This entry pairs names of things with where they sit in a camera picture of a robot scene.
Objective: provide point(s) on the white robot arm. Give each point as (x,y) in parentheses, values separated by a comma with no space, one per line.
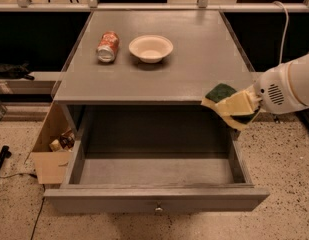
(279,90)

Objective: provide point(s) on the white paper bowl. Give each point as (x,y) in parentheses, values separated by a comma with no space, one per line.
(151,48)

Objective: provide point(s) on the grey wooden cabinet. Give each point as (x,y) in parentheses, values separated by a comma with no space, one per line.
(144,74)

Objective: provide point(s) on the open grey top drawer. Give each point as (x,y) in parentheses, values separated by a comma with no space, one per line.
(207,174)

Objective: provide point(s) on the cardboard box with snacks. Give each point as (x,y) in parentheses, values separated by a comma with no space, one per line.
(50,157)

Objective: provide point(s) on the metal rail frame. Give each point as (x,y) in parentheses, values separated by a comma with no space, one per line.
(92,5)

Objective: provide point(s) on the green and yellow sponge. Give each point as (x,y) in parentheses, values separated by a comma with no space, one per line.
(220,92)

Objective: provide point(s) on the orange soda can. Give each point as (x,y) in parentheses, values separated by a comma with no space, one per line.
(108,47)

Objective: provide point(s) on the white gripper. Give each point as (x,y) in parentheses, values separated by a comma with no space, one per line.
(273,91)

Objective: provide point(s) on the black bar on floor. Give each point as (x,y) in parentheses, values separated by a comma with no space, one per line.
(4,154)

